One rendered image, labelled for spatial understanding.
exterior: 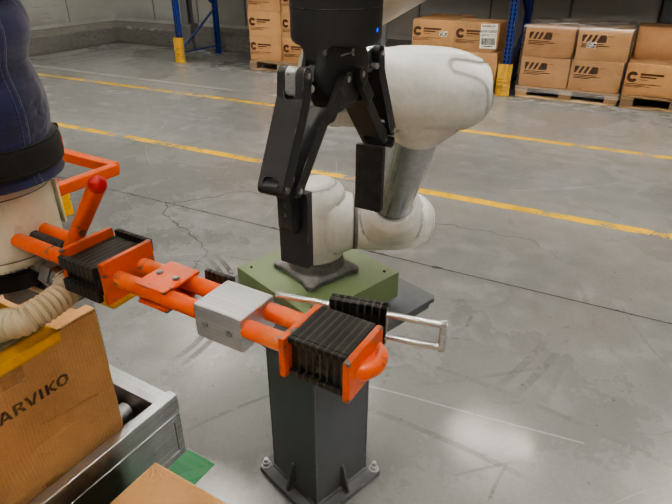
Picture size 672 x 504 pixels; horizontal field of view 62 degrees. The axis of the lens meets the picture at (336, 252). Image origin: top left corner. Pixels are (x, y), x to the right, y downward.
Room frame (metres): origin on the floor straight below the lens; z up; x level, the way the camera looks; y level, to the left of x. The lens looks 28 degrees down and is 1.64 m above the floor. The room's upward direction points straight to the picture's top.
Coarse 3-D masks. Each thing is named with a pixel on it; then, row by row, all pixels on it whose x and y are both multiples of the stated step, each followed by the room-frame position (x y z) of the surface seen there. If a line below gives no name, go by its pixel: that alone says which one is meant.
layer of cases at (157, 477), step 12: (156, 468) 0.94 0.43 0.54; (144, 480) 0.90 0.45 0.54; (156, 480) 0.90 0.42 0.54; (168, 480) 0.90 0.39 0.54; (180, 480) 0.90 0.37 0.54; (132, 492) 0.87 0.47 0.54; (144, 492) 0.87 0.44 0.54; (156, 492) 0.87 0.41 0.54; (168, 492) 0.87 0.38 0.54; (180, 492) 0.87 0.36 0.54; (192, 492) 0.87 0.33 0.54; (204, 492) 0.87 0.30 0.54
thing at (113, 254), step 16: (80, 240) 0.66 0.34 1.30; (96, 240) 0.68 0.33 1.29; (112, 240) 0.68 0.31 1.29; (128, 240) 0.68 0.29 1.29; (144, 240) 0.67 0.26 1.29; (64, 256) 0.62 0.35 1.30; (80, 256) 0.64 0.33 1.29; (96, 256) 0.64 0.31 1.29; (112, 256) 0.64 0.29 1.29; (128, 256) 0.63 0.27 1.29; (144, 256) 0.65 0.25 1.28; (64, 272) 0.63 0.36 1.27; (80, 272) 0.60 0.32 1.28; (96, 272) 0.60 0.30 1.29; (112, 272) 0.61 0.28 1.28; (128, 272) 0.62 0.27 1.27; (80, 288) 0.61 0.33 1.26; (96, 288) 0.60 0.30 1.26; (112, 288) 0.60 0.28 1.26
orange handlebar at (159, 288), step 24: (96, 168) 0.99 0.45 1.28; (24, 240) 0.70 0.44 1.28; (144, 264) 0.63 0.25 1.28; (168, 264) 0.62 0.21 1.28; (120, 288) 0.60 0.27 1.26; (144, 288) 0.58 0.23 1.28; (168, 288) 0.57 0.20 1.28; (192, 288) 0.59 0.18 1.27; (168, 312) 0.56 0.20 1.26; (192, 312) 0.53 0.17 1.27; (264, 312) 0.53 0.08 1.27; (288, 312) 0.52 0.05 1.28; (264, 336) 0.48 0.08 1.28; (384, 360) 0.44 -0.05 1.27
